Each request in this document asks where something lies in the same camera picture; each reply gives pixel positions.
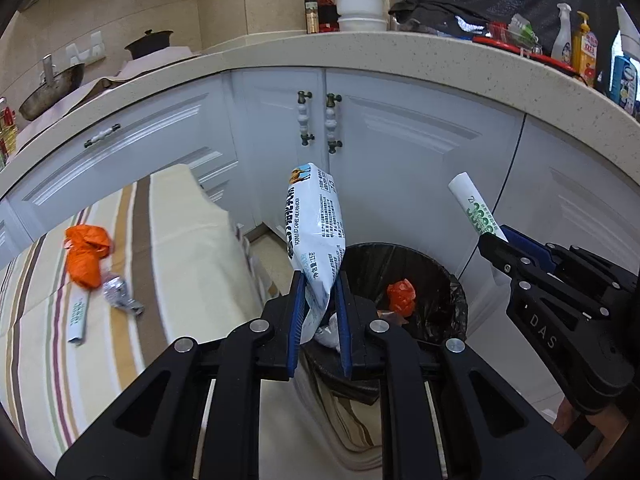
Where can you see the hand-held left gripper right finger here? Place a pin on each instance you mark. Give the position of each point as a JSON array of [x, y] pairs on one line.
[[342, 320]]

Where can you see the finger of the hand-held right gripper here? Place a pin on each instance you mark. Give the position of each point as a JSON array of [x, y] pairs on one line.
[[505, 260], [530, 250]]

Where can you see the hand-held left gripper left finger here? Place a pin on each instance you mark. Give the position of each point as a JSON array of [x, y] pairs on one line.
[[296, 320]]

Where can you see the clear plastic bag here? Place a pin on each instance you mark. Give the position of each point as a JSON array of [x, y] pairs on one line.
[[327, 332]]

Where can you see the orange plastic bag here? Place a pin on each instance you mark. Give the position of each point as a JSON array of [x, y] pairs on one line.
[[87, 255], [401, 297]]

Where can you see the white green-print stick packet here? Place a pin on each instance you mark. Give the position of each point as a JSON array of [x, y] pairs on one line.
[[470, 205], [79, 317]]

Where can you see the black trash bin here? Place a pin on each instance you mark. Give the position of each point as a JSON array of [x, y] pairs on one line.
[[440, 300]]

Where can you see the pale blue milk powder packet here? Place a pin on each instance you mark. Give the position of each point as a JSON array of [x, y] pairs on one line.
[[315, 230]]

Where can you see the person's right hand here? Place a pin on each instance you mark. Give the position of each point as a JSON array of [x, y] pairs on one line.
[[611, 427]]

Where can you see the striped tablecloth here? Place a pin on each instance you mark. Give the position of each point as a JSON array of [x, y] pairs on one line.
[[165, 270]]

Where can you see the narrow white cabinet door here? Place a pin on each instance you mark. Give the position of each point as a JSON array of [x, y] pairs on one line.
[[270, 160]]

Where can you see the crumpled silver foil wrapper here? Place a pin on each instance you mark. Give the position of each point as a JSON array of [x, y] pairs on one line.
[[120, 294]]

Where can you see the red tray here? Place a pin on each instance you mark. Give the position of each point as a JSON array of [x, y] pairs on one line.
[[545, 57]]

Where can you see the yellow dish soap bottle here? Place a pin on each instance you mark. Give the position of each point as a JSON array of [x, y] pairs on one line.
[[586, 55]]

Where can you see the white spray bottle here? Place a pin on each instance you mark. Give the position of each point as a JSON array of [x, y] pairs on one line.
[[562, 42]]

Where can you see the clear box with green items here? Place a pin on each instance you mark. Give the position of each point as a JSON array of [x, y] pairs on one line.
[[517, 30]]

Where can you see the wide white drawer front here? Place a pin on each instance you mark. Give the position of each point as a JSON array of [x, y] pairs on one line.
[[165, 125]]

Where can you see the white lidded container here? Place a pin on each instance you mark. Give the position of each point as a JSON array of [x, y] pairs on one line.
[[362, 23], [359, 4]]

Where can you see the beige cloth under pot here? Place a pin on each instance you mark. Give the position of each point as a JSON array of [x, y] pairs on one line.
[[160, 60]]

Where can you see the red snack packages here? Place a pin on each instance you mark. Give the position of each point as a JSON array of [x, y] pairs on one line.
[[327, 12]]

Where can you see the beige cloth under wok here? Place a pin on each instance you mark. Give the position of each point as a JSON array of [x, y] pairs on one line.
[[65, 117]]

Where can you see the dark olive oil bottle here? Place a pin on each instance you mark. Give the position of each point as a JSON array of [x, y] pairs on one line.
[[312, 12]]

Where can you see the black pot with lid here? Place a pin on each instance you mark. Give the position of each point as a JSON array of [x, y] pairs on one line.
[[149, 45]]

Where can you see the steel wok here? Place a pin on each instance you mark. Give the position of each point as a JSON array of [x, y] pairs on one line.
[[50, 92]]

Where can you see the cluster of condiment bottles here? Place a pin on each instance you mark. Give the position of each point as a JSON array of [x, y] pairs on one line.
[[6, 132]]

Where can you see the white wall hook rack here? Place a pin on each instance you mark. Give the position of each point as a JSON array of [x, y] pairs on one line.
[[85, 49]]

